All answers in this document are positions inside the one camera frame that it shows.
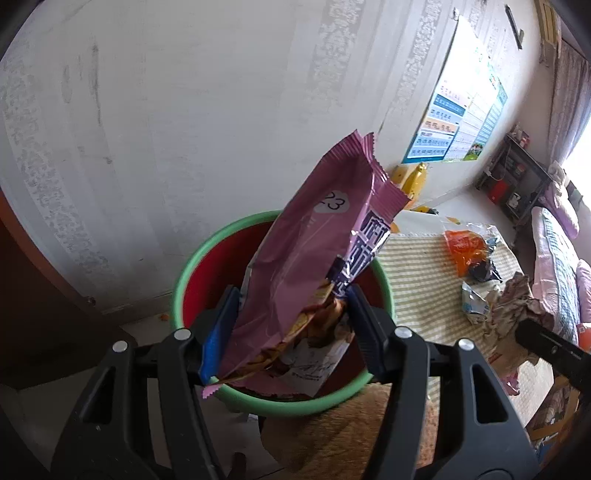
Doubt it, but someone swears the green blue wall poster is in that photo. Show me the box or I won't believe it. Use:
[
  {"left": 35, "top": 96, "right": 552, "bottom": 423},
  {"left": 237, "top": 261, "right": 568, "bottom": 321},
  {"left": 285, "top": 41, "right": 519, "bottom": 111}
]
[{"left": 464, "top": 76, "right": 509, "bottom": 160}]

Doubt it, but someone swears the tan fleece cloth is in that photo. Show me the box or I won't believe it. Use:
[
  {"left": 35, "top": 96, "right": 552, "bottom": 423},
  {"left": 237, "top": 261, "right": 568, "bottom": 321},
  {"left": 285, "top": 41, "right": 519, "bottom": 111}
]
[{"left": 261, "top": 383, "right": 439, "bottom": 474}]

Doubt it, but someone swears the blue bordered wall poster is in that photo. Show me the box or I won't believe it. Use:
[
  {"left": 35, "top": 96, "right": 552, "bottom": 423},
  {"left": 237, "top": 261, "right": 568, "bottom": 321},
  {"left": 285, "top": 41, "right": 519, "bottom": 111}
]
[{"left": 402, "top": 18, "right": 490, "bottom": 164}]

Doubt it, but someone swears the bed with plaid quilt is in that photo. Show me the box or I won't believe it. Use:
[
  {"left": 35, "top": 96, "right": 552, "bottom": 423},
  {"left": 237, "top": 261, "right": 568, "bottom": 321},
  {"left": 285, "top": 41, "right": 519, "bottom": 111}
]
[{"left": 531, "top": 205, "right": 591, "bottom": 342}]

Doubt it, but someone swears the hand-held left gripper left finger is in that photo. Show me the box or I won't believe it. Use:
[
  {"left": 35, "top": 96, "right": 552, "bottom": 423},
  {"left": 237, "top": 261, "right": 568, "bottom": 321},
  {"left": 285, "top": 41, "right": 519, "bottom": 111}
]
[{"left": 51, "top": 285, "right": 241, "bottom": 480}]

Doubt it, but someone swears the dark wooden cabinet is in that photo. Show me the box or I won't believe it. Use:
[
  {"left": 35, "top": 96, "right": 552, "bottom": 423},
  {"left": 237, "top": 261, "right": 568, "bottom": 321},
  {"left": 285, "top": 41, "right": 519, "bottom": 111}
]
[{"left": 0, "top": 189, "right": 139, "bottom": 388}]

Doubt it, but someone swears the patterned curtain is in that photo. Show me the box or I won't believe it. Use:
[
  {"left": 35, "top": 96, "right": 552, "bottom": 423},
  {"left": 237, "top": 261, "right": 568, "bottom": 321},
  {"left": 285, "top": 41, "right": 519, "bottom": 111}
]
[{"left": 549, "top": 39, "right": 591, "bottom": 167}]

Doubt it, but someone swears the light blue white wrapper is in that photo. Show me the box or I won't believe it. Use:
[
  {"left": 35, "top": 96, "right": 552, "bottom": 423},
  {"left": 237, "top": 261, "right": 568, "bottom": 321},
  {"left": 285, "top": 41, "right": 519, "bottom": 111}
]
[{"left": 462, "top": 281, "right": 502, "bottom": 324}]

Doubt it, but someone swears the white table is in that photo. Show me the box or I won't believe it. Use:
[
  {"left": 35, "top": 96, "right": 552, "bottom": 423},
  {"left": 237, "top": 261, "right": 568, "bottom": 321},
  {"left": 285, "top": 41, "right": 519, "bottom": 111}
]
[{"left": 392, "top": 210, "right": 462, "bottom": 238}]

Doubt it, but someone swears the white chart wall poster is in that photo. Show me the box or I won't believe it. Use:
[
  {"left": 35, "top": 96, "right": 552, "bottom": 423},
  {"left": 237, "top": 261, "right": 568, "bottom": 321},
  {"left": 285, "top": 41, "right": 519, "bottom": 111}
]
[{"left": 450, "top": 60, "right": 497, "bottom": 160}]

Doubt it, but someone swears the yellow checked tablecloth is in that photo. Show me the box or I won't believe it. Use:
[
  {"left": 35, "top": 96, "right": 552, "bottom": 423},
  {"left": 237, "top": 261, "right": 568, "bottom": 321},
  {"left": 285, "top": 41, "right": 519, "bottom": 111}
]
[{"left": 369, "top": 228, "right": 559, "bottom": 425}]

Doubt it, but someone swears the green-rimmed red bin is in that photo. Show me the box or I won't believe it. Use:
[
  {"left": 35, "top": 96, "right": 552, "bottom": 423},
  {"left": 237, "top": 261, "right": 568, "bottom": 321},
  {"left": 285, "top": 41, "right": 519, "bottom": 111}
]
[{"left": 173, "top": 211, "right": 395, "bottom": 418}]

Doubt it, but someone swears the wooden chair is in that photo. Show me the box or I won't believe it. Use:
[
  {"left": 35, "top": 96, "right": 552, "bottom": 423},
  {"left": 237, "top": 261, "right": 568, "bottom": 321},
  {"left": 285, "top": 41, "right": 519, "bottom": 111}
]
[{"left": 526, "top": 374, "right": 583, "bottom": 448}]

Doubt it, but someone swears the pink pillow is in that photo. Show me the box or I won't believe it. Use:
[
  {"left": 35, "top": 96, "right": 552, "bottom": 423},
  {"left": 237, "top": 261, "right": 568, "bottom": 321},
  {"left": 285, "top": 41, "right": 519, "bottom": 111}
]
[{"left": 545, "top": 182, "right": 580, "bottom": 238}]

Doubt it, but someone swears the white printed paper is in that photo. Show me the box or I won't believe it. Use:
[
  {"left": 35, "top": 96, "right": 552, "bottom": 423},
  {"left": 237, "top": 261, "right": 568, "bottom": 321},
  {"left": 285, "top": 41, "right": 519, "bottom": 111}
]
[{"left": 277, "top": 323, "right": 356, "bottom": 400}]

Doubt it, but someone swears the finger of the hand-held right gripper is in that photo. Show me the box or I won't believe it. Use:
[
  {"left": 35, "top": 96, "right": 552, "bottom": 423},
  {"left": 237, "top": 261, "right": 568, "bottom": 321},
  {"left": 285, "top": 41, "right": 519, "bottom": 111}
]
[{"left": 515, "top": 318, "right": 591, "bottom": 384}]

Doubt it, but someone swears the orange snack wrapper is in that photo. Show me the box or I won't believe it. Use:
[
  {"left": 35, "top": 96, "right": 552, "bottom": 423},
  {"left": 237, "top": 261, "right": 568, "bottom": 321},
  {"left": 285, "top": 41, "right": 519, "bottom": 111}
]
[{"left": 443, "top": 229, "right": 502, "bottom": 278}]

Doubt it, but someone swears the pink snack wrapper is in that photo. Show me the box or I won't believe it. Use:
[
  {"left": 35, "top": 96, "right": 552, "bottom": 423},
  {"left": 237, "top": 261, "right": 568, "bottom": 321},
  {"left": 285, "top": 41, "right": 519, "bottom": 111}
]
[{"left": 202, "top": 130, "right": 409, "bottom": 400}]

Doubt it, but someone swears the brown paper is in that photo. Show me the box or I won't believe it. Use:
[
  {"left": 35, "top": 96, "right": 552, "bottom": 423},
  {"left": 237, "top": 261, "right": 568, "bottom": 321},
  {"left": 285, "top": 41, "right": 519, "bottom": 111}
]
[{"left": 482, "top": 272, "right": 555, "bottom": 377}]

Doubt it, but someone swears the metal shelf rack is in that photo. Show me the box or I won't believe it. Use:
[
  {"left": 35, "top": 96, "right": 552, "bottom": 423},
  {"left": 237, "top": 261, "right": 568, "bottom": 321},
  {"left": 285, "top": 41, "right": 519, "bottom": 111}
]
[{"left": 475, "top": 134, "right": 552, "bottom": 227}]

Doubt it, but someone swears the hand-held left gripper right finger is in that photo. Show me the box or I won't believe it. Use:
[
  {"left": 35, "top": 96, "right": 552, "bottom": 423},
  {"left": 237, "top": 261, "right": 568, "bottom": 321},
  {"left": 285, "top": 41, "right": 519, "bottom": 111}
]
[{"left": 345, "top": 282, "right": 541, "bottom": 480}]

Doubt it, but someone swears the air conditioner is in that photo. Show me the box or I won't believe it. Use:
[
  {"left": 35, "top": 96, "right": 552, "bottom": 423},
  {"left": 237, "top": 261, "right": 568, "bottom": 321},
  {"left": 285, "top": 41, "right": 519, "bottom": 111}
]
[{"left": 538, "top": 0, "right": 561, "bottom": 44}]

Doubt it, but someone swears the black wall bar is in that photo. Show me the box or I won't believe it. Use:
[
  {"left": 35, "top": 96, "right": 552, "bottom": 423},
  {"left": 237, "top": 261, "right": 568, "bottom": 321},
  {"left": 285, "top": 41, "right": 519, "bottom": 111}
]
[{"left": 505, "top": 4, "right": 525, "bottom": 49}]

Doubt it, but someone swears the blue cookie wrapper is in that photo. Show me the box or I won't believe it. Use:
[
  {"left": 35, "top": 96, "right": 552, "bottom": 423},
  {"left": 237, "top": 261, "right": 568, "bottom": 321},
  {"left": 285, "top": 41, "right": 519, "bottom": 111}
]
[{"left": 466, "top": 258, "right": 504, "bottom": 283}]

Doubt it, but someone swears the bright window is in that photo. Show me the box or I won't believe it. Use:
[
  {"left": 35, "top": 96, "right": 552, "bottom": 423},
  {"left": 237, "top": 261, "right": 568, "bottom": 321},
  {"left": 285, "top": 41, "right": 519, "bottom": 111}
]
[{"left": 563, "top": 111, "right": 591, "bottom": 185}]

